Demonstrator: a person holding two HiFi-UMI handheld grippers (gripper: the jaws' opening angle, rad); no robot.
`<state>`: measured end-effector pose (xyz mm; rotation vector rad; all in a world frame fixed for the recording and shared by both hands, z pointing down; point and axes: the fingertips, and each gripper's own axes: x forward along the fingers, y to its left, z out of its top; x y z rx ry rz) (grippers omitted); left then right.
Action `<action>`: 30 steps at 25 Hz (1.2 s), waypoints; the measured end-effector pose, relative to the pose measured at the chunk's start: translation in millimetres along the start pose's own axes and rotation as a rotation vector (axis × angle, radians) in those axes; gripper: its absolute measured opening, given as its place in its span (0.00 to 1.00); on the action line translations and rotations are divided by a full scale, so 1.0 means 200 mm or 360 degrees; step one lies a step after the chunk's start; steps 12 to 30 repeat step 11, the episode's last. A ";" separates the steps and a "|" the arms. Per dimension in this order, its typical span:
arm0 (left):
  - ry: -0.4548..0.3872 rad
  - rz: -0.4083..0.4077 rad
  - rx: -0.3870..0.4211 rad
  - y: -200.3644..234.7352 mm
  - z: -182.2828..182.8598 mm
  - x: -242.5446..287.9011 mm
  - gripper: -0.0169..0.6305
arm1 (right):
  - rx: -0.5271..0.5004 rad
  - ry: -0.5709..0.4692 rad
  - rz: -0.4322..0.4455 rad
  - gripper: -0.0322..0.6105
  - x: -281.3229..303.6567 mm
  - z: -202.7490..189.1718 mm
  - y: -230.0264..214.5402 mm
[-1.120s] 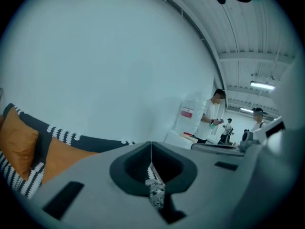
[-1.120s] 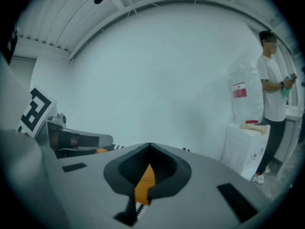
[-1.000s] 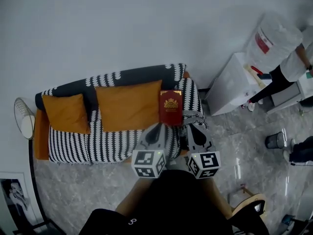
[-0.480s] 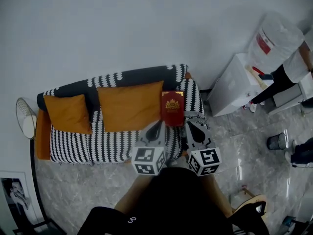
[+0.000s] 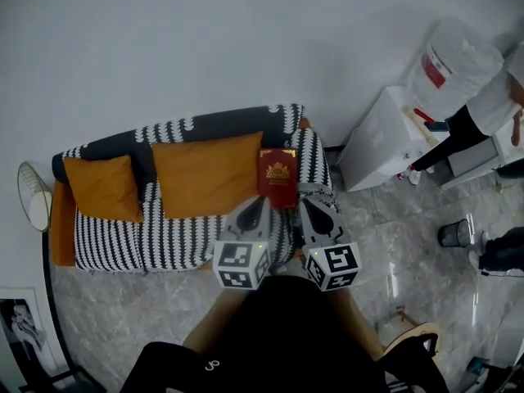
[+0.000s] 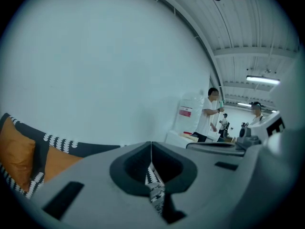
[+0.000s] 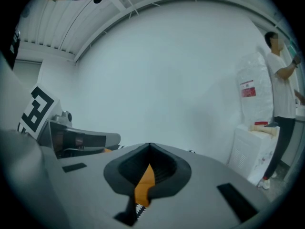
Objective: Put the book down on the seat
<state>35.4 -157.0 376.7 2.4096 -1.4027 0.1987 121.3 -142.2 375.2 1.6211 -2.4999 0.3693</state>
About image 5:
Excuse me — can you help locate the clear water bottle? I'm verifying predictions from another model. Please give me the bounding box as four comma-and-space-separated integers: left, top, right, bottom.
407, 18, 504, 120

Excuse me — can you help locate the person's black shirt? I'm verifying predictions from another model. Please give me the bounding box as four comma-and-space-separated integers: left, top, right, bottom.
118, 274, 451, 393

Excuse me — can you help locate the red gold-patterned book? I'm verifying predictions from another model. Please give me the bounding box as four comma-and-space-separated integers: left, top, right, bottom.
257, 147, 299, 210

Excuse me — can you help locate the person's right forearm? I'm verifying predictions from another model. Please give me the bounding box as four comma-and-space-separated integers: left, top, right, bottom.
327, 288, 386, 359

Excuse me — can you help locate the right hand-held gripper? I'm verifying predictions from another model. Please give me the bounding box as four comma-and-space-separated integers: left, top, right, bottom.
298, 197, 362, 293

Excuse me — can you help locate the orange sofa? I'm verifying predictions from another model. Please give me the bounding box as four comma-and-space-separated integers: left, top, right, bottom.
49, 103, 343, 276

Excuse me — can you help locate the black white poster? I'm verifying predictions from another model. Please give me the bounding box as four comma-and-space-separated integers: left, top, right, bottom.
0, 287, 58, 384

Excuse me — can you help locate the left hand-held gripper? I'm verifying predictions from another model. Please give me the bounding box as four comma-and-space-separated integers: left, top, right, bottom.
212, 196, 272, 291

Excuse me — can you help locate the person's left forearm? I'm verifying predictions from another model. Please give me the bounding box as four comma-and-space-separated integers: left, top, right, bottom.
183, 288, 246, 354

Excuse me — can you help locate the small orange cushion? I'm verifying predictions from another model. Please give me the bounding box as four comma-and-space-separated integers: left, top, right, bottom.
63, 155, 144, 224

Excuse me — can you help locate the white water dispenser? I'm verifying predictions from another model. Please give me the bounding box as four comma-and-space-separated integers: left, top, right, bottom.
336, 85, 451, 192

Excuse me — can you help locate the black mesh waste bin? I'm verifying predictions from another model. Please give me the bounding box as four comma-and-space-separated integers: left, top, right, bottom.
437, 218, 472, 248

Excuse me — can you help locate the white cabinet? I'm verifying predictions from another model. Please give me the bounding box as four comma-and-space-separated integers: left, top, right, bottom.
440, 116, 524, 191

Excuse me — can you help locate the black white striped blanket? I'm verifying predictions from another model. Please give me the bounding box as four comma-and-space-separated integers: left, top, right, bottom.
52, 103, 342, 273

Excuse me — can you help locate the large orange cushion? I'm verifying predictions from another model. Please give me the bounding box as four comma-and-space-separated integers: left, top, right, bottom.
151, 131, 264, 219

